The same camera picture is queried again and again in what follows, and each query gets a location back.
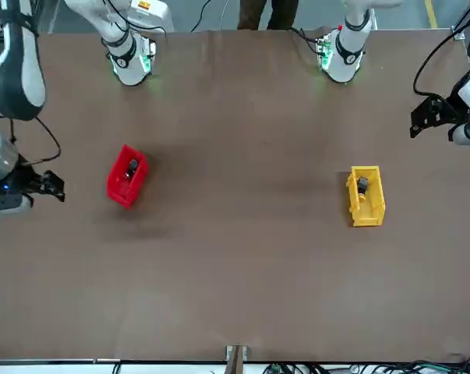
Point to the red-capped dark medicine bottle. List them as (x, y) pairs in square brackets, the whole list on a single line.
[(132, 166)]

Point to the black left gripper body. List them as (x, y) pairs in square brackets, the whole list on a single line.
[(454, 113)]

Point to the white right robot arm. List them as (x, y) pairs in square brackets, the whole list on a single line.
[(32, 58)]

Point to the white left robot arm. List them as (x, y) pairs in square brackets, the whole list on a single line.
[(347, 58)]

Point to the green circuit board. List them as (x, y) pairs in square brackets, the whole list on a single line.
[(149, 58), (324, 54)]

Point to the aluminium frame bracket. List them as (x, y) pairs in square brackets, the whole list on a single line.
[(458, 33)]

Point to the black table edge rail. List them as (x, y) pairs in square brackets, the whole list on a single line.
[(43, 362)]

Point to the person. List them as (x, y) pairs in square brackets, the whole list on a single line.
[(254, 11)]

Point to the brown post with metal bracket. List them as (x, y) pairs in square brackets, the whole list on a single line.
[(237, 362)]

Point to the yellow plastic storage box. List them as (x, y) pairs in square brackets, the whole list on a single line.
[(375, 218)]

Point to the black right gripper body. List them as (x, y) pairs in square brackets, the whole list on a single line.
[(22, 181)]

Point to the yellow-capped dark medicine bottle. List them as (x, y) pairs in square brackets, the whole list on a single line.
[(362, 184)]

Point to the red plastic storage box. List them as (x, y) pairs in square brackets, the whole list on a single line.
[(119, 191)]

